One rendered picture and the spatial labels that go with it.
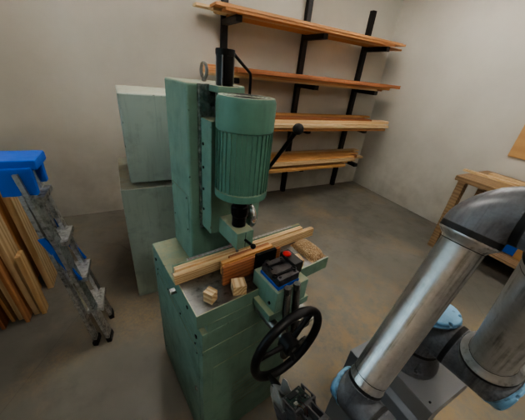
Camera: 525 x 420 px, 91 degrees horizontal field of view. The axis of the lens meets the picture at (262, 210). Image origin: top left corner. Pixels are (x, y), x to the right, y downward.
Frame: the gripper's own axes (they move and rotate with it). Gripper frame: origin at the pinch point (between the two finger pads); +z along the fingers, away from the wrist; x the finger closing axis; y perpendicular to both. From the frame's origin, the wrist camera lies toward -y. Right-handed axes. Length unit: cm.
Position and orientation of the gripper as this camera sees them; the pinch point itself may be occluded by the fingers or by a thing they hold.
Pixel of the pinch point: (274, 390)
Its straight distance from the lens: 93.4
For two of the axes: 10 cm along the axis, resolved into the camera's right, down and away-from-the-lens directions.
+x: -8.1, 2.0, -5.5
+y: -1.0, -9.7, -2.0
